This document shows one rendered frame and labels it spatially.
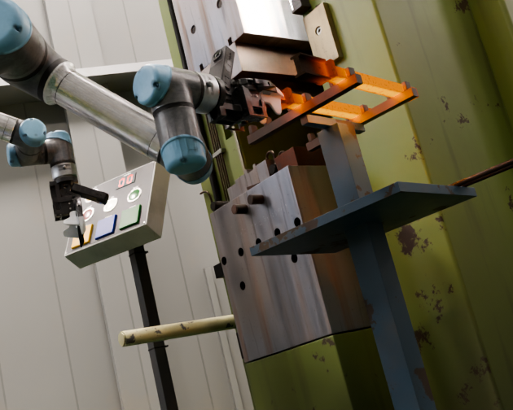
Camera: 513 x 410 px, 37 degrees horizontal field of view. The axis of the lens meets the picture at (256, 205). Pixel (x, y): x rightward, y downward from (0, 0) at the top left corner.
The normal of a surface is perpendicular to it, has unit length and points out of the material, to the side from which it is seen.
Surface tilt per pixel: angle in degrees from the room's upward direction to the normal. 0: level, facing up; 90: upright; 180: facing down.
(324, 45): 90
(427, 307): 90
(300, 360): 90
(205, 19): 90
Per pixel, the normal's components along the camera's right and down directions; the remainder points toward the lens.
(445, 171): 0.58, -0.34
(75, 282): 0.24, -0.30
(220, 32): -0.78, 0.04
